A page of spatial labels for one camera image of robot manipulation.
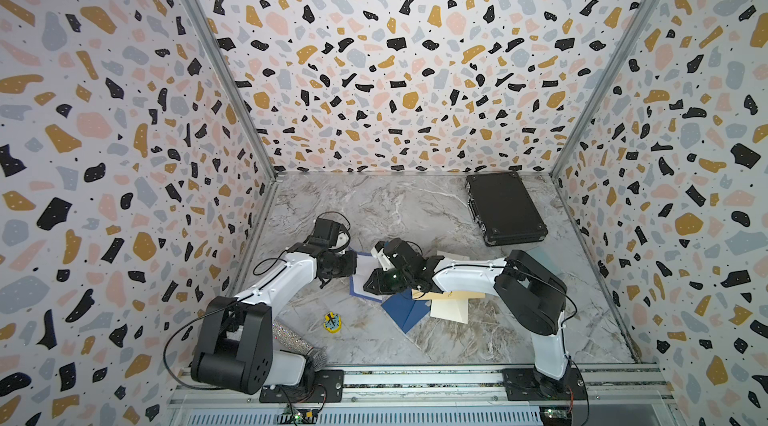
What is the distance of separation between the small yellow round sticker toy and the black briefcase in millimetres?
540

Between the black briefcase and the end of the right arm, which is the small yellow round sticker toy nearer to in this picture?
the end of the right arm

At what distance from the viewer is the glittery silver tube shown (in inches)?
30.0

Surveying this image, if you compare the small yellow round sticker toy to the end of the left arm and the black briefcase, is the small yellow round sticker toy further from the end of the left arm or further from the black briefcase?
the black briefcase

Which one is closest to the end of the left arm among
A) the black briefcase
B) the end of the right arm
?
the end of the right arm

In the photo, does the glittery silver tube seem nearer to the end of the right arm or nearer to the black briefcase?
the end of the right arm

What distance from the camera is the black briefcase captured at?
3.29 feet

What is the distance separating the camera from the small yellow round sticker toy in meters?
0.84

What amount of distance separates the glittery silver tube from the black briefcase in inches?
24.2
